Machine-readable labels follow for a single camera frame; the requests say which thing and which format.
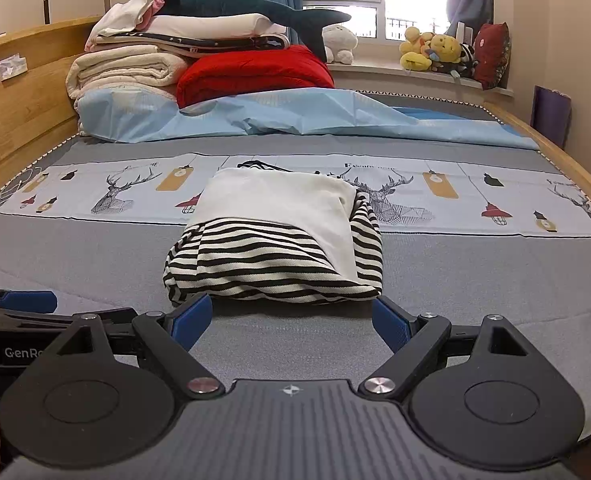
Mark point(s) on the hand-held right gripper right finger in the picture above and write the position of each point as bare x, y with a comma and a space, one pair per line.
390, 321

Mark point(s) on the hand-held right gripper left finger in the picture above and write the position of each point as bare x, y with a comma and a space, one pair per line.
191, 316

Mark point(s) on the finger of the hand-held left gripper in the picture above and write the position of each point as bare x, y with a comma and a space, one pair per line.
30, 302
25, 321

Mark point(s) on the black white striped hooded top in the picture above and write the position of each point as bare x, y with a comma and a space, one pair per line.
275, 260

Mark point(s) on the light blue sheet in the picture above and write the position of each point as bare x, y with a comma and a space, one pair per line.
315, 116

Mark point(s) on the tissue box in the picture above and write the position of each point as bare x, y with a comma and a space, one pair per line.
11, 67

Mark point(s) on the white window sill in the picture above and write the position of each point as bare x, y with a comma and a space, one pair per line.
390, 79

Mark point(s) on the cream folded blanket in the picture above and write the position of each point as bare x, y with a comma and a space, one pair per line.
120, 70

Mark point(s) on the red folded blanket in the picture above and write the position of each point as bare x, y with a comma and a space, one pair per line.
255, 75

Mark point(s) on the purple board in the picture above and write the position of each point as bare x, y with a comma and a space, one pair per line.
551, 116

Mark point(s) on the black white striped plush toy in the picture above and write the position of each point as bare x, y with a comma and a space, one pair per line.
468, 60

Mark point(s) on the dark patterned folded blanket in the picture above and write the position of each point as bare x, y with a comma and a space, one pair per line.
200, 43

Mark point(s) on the yellow duck plush toy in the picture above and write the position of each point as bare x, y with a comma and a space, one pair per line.
415, 47

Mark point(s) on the yellow bear plush toy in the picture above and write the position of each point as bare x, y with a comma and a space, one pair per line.
445, 50

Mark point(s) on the red cushion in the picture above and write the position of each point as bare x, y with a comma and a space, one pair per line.
493, 55

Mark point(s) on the white pink folded cloth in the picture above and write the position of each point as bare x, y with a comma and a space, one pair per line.
125, 15

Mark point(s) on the white framed window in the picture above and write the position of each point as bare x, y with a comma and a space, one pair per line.
345, 15

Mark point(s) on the teal shark plush toy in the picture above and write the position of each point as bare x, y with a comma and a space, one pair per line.
215, 2

